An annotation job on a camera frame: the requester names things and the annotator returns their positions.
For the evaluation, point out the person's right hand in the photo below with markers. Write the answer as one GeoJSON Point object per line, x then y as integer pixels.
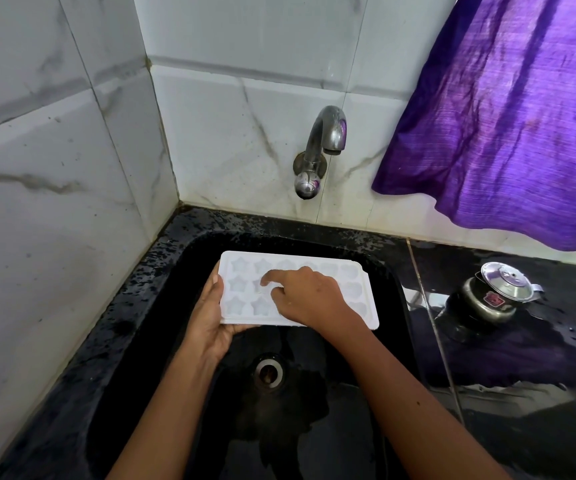
{"type": "Point", "coordinates": [308, 297]}

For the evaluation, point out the person's left hand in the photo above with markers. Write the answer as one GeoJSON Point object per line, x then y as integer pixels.
{"type": "Point", "coordinates": [208, 322]}

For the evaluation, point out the person's left thumb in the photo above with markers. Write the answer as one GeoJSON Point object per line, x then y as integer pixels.
{"type": "Point", "coordinates": [215, 289]}

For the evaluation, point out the white ice cube tray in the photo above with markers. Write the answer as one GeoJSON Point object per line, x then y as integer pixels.
{"type": "Point", "coordinates": [348, 289]}

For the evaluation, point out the person's left forearm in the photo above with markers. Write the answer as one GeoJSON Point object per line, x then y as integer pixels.
{"type": "Point", "coordinates": [168, 414]}

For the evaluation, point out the person's right forearm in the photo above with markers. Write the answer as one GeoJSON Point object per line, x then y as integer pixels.
{"type": "Point", "coordinates": [408, 409]}

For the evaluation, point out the metal sink drain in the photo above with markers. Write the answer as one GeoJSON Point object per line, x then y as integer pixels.
{"type": "Point", "coordinates": [268, 370]}

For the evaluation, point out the black sink basin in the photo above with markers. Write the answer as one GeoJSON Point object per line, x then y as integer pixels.
{"type": "Point", "coordinates": [278, 394]}

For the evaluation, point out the small steel kettle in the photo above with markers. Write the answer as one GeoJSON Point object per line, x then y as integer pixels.
{"type": "Point", "coordinates": [493, 294]}

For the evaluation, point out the purple cloth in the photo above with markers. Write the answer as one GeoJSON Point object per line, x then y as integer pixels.
{"type": "Point", "coordinates": [508, 119]}

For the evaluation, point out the metal wall tap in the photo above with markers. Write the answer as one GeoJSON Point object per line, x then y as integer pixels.
{"type": "Point", "coordinates": [318, 144]}

